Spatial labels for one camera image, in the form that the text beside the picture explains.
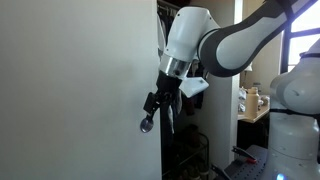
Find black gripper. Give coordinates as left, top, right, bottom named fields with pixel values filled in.
left=142, top=70, right=183, bottom=122

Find white table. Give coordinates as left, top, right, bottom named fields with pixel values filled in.
left=0, top=0, right=163, bottom=180

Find white shirt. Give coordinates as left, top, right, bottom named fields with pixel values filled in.
left=156, top=14, right=167, bottom=59

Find dark metal shoe rack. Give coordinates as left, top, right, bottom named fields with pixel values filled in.
left=162, top=131, right=211, bottom=180

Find tan bottle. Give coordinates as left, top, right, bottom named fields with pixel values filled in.
left=244, top=86, right=261, bottom=120

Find red black clamp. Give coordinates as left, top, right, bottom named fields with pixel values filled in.
left=231, top=145, right=258, bottom=165

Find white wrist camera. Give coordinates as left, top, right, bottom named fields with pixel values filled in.
left=178, top=76, right=210, bottom=99

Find grey perforated base plate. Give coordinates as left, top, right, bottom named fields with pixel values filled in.
left=222, top=144, right=272, bottom=180

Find black window frame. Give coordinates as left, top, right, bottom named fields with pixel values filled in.
left=280, top=0, right=320, bottom=75

